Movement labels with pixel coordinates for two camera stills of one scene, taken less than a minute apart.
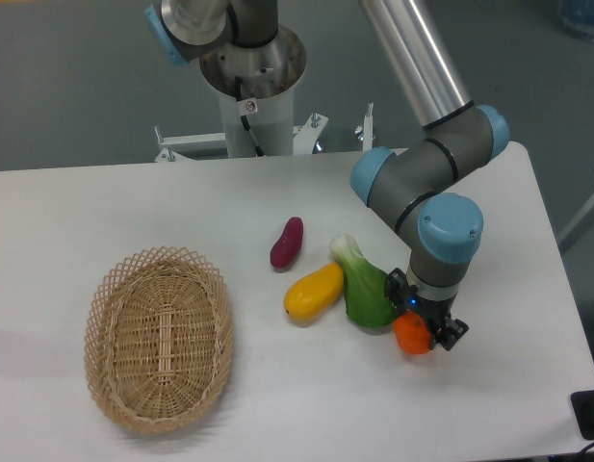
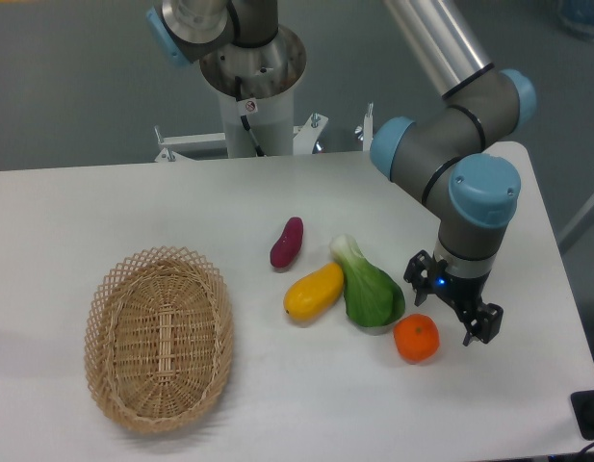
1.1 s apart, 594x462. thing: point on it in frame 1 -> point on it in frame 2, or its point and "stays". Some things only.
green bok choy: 366,286 stays
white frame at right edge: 592,212 stays
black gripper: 434,313 -> 483,321
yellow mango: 313,295 stays
